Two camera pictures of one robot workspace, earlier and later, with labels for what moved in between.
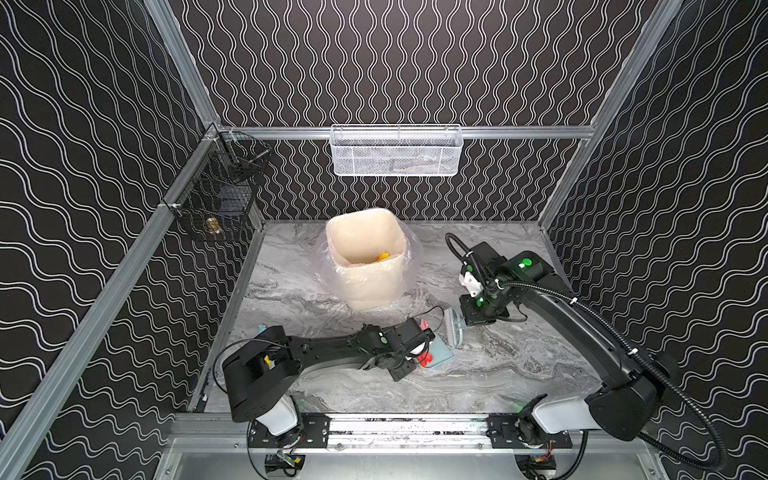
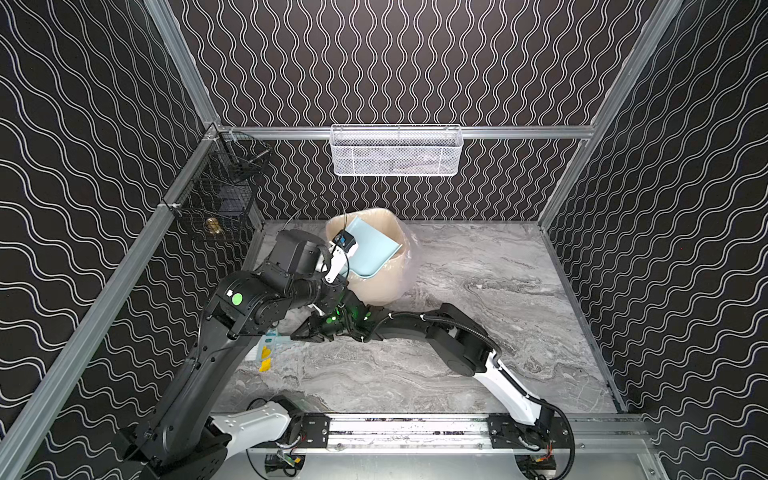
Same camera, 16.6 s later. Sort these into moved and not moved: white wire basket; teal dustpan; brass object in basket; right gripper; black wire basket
Moved: right gripper; teal dustpan
Not moved: white wire basket; brass object in basket; black wire basket
